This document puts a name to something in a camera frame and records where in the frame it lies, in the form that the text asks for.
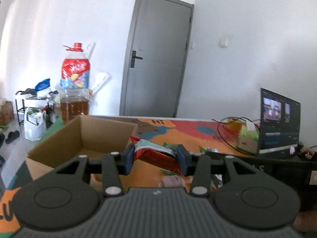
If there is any pink snack packet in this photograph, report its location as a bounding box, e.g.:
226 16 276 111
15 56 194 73
158 176 191 187

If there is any person's right forearm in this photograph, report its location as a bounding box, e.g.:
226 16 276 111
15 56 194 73
293 209 317 235

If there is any black door handle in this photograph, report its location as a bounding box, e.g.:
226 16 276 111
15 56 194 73
130 51 143 68

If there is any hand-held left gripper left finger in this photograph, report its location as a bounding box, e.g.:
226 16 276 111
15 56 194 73
56 145 136 198

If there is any brown carton with goods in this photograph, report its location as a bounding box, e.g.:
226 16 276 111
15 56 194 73
0 99 15 126

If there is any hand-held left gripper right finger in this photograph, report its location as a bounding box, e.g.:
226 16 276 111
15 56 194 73
177 145 258 196

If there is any black cable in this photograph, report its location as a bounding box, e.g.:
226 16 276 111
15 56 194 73
212 116 261 155

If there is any white plastic bag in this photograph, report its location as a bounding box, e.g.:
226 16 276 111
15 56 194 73
23 107 47 142

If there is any grey door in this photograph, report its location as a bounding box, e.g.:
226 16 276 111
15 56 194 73
119 0 194 118

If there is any silver snack packet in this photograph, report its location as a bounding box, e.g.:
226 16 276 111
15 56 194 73
210 175 223 191

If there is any pile of household clutter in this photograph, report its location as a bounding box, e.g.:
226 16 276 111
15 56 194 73
42 91 62 124

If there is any black shoe rack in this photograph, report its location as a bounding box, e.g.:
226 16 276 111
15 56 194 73
15 90 53 127

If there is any large cooking oil bottle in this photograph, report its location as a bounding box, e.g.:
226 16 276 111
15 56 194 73
59 42 96 124

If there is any white plastic slat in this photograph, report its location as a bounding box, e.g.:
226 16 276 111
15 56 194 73
92 71 111 96

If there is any green and white snack packet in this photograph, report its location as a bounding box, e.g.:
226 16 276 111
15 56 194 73
198 146 220 154

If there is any colourful printed table mat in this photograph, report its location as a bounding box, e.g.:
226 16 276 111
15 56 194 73
0 116 263 238

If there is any cardboard box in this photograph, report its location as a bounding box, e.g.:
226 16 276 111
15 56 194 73
25 115 139 194

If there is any small yellow object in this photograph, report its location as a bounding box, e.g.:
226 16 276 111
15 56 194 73
226 118 242 132

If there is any blue and white bag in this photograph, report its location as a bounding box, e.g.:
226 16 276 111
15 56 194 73
35 79 51 93

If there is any red snack packet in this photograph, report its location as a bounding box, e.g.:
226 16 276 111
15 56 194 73
130 135 185 176

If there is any green tissue box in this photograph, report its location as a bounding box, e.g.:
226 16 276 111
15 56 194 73
236 125 260 154

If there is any black laptop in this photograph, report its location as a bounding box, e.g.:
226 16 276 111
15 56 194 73
257 87 302 159

